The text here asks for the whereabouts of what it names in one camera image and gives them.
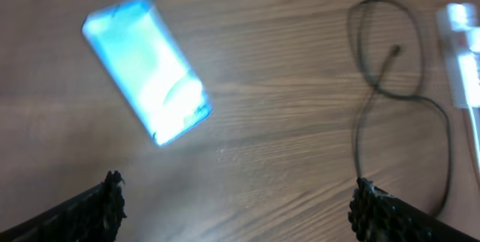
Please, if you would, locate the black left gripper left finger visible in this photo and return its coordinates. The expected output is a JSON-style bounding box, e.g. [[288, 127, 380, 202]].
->
[[1, 171, 127, 242]]

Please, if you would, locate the blue screen smartphone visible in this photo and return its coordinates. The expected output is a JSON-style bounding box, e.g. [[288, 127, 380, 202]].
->
[[82, 0, 212, 146]]

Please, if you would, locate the black USB charging cable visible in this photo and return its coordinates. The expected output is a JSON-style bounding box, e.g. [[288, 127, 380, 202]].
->
[[346, 0, 453, 217]]

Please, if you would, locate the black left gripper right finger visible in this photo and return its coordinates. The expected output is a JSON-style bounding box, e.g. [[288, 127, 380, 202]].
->
[[348, 178, 479, 242]]

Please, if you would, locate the white power strip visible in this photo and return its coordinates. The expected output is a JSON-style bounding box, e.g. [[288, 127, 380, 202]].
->
[[436, 3, 479, 109]]

